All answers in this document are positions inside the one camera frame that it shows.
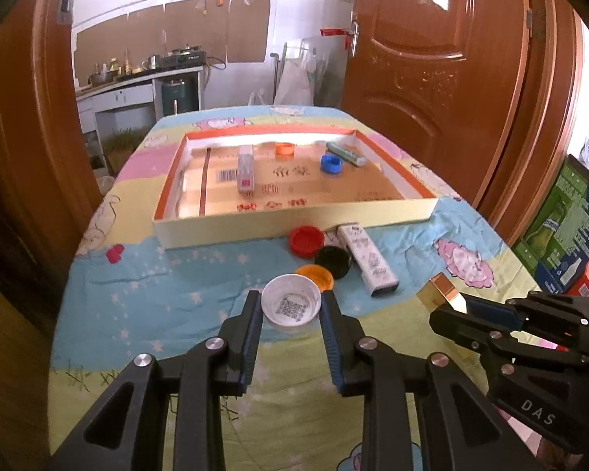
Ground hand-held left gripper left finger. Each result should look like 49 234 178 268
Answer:
49 290 263 471

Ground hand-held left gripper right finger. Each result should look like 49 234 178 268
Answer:
319 290 545 471

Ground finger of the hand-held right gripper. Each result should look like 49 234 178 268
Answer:
429 305 521 355
464 294 589 327

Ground shiny gold box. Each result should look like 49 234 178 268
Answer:
416 274 469 315

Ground white bottle cap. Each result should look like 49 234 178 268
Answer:
260 274 322 334

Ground black bottle cap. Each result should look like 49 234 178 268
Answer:
314 246 353 280

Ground white printed slim box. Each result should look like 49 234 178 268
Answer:
336 223 400 299

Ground red bottle cap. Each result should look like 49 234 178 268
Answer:
289 226 325 257

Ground shallow white cardboard tray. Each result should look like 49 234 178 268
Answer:
152 126 440 252

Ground white and pink slim box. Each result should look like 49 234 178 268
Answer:
236 144 256 194

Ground teal flower-print slim box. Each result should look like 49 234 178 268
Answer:
325 141 369 168

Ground stack of green cartons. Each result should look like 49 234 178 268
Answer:
513 154 589 295

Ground cartoon sheep printed blanket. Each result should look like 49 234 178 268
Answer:
49 104 545 471

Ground brown wooden door jamb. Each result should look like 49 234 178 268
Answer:
0 0 104 285
471 0 586 246

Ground green sprouts crate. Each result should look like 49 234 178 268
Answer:
103 128 148 172

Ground brown wooden door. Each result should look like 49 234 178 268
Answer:
341 0 531 202

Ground green air fryer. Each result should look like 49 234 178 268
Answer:
162 78 199 115

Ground large white plastic bag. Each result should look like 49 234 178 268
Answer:
274 54 320 106

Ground grey kitchen counter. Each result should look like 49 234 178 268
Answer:
76 66 204 133

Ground black gas stove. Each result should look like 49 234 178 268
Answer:
159 49 208 68

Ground metal door hinge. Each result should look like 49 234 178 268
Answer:
527 2 545 42

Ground metal door handle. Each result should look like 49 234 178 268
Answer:
321 22 361 57

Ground cardboard sheets on wall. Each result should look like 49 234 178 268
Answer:
75 0 271 79

